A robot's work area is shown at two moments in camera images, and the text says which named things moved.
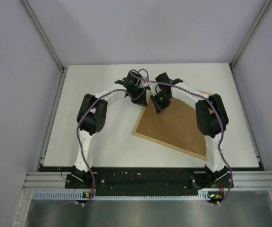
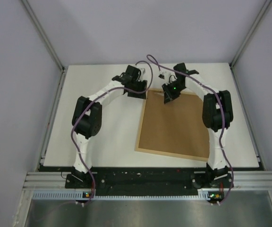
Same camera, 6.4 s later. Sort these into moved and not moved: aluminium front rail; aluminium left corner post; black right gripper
Moved: black right gripper
Not moved: aluminium front rail; aluminium left corner post
